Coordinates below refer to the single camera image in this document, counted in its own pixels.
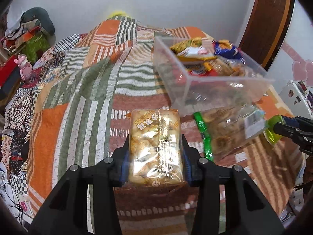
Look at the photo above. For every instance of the patchwork striped bed quilt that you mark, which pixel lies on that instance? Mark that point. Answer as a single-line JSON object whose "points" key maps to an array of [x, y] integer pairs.
{"points": [[75, 112]]}

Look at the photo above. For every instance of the golden puff snack pack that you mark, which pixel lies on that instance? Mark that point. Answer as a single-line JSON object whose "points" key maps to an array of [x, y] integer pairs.
{"points": [[156, 150]]}

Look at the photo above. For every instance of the brown wooden door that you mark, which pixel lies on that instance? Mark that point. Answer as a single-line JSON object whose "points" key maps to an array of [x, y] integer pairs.
{"points": [[266, 29]]}

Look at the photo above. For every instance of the red and black box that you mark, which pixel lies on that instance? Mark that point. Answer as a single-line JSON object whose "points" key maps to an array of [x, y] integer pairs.
{"points": [[10, 76]]}

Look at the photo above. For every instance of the clear plastic storage bin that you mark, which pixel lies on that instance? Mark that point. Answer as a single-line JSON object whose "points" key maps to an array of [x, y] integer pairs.
{"points": [[192, 93]]}

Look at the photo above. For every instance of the clear bag of brown cookies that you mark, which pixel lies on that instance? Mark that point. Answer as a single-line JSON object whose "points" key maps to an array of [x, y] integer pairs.
{"points": [[225, 129]]}

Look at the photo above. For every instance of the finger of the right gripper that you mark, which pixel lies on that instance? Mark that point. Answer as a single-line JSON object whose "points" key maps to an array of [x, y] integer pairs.
{"points": [[288, 126]]}

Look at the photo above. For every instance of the blue snack bag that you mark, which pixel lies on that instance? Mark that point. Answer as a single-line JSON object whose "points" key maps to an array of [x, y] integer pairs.
{"points": [[228, 50]]}

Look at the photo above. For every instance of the yellow snack bag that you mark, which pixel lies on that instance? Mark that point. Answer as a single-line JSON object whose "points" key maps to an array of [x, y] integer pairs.
{"points": [[194, 49]]}

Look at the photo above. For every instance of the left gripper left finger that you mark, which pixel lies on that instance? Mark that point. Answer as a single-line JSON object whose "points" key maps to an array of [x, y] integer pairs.
{"points": [[65, 212]]}

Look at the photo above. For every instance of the yellow curved headboard tube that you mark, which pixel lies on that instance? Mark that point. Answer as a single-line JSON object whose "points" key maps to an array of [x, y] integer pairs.
{"points": [[117, 13]]}

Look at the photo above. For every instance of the green cardboard box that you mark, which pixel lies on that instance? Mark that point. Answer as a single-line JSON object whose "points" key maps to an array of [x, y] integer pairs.
{"points": [[36, 47]]}

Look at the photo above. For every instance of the red snack bag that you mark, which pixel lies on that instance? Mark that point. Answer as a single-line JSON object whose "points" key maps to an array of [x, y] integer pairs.
{"points": [[200, 69]]}

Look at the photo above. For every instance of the pink toy figure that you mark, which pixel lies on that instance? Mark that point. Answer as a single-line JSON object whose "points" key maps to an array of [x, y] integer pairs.
{"points": [[25, 67]]}

